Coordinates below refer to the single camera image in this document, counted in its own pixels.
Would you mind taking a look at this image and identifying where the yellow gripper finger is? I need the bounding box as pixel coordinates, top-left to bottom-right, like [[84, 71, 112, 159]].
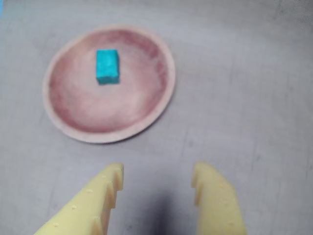
[[34, 162, 125, 235], [191, 161, 247, 235]]

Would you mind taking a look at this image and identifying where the blue block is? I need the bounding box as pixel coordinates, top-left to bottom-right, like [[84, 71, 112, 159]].
[[95, 48, 121, 86]]

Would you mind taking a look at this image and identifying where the round wooden bowl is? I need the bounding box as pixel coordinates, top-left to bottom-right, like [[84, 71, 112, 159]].
[[42, 24, 177, 144]]

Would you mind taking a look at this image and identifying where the gridded wrapping paper sheet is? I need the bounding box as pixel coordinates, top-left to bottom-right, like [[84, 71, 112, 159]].
[[0, 0, 313, 235]]

